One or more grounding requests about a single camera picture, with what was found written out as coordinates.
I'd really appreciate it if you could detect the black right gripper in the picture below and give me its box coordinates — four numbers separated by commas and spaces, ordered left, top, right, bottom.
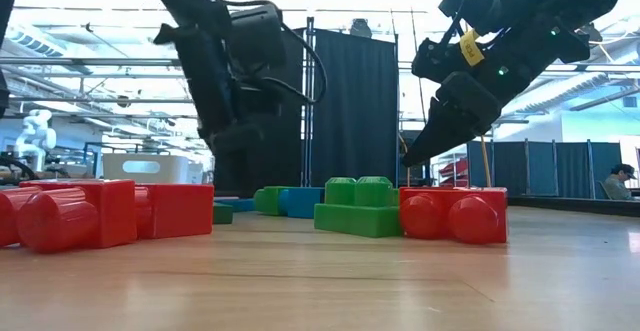
401, 15, 594, 168

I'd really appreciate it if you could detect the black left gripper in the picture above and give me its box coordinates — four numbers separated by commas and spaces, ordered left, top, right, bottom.
172, 20, 284, 196

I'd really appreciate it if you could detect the blue block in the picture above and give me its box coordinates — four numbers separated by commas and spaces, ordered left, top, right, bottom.
214, 196, 257, 213

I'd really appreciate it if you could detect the dark green block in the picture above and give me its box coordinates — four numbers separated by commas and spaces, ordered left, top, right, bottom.
212, 203, 235, 225

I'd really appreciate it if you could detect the large blue stud brick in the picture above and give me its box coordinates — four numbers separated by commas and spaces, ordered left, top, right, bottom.
278, 186, 326, 220

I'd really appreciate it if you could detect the large red stud brick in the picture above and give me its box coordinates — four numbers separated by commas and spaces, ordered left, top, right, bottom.
133, 183, 215, 240

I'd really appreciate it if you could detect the small red stud brick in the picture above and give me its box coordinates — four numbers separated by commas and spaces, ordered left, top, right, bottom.
0, 178, 139, 255
398, 185, 509, 246

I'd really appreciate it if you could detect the small green stud brick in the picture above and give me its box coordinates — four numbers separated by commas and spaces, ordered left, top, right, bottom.
313, 175, 404, 239

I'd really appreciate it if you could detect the white plastic bin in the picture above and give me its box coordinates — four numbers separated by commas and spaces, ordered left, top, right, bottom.
102, 153, 191, 185

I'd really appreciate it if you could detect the black curtain partition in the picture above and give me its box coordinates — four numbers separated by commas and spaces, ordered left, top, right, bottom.
269, 18, 400, 188

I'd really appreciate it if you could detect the blue partition screen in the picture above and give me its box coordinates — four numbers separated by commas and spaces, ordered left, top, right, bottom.
467, 139, 624, 200

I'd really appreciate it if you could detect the person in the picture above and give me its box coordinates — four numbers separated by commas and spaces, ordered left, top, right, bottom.
602, 163, 639, 201

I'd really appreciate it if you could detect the yellow cable tag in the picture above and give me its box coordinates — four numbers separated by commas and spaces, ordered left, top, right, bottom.
458, 28, 486, 67

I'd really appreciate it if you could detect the black left camera cable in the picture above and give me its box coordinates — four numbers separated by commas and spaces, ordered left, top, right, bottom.
214, 0, 329, 106

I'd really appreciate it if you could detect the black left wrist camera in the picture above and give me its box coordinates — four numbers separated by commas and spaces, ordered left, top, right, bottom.
228, 3, 287, 68

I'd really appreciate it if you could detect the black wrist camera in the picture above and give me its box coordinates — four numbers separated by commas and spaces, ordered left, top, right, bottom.
438, 0, 526, 37
228, 3, 287, 68

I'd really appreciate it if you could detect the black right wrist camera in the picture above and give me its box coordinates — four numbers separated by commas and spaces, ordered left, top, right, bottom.
438, 0, 526, 37

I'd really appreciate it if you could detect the black metal table frame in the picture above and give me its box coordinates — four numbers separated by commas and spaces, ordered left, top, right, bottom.
507, 194, 640, 218

